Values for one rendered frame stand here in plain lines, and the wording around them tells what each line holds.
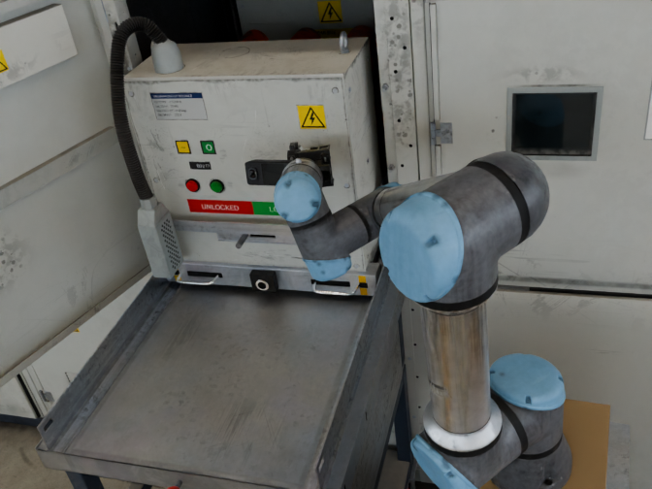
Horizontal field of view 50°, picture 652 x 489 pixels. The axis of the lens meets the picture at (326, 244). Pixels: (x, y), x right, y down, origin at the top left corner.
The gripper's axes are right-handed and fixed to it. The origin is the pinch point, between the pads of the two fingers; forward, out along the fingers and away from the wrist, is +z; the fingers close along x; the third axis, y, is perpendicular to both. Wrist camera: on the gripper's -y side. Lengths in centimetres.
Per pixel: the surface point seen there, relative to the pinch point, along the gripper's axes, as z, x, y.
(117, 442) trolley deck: -28, -46, -40
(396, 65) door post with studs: 6.8, 15.3, 21.9
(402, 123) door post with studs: 10.0, 2.7, 22.2
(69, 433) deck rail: -25, -45, -50
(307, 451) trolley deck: -33, -48, -2
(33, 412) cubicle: 73, -97, -115
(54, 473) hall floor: 56, -111, -103
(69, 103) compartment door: 14, 15, -51
